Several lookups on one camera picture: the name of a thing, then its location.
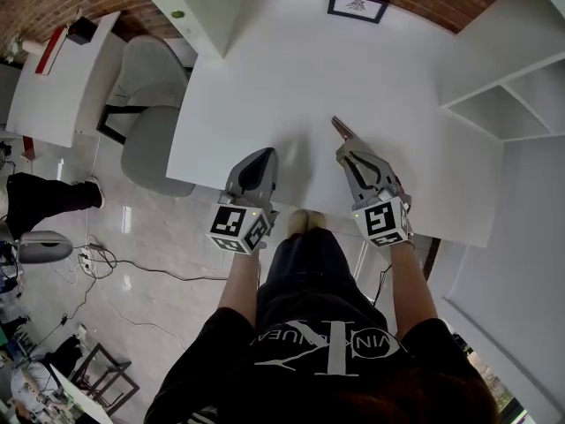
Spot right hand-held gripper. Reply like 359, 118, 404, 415
335, 141, 414, 249

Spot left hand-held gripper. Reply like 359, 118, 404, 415
205, 147, 280, 255

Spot person's left forearm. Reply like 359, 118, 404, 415
218, 250, 261, 327

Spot person's right forearm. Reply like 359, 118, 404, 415
388, 241, 441, 337

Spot person's left beige shoe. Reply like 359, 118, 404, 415
286, 208, 313, 239

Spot black table leg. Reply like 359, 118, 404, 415
421, 237, 442, 282

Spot grey chair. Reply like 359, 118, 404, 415
96, 34, 198, 199

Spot person's black trousers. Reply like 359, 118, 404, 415
255, 227, 394, 342

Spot tall white box, green button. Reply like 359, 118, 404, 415
147, 0, 243, 59

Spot black framed picture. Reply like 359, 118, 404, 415
327, 0, 391, 25

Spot white shelf unit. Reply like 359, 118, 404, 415
125, 0, 565, 143

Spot white power strip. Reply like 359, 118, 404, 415
78, 245, 106, 276

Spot person's black printed t-shirt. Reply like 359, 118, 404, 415
145, 305, 500, 424

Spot white side desk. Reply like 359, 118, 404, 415
4, 10, 123, 148

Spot small black box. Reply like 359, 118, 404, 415
65, 17, 98, 46

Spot small red box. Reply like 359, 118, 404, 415
21, 135, 39, 162

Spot black framed window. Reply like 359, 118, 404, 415
454, 333, 529, 424

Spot red book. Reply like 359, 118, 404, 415
34, 27, 68, 77

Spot white vase with flowers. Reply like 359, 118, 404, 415
8, 35, 45, 57

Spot grey cabinet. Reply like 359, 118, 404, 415
0, 62, 21, 126

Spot thin black cable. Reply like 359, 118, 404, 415
372, 262, 395, 305

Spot black floor cable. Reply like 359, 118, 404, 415
100, 257, 231, 283

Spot white floor cable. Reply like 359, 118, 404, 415
94, 275, 187, 352

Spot black stool frame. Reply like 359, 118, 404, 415
70, 341, 141, 417

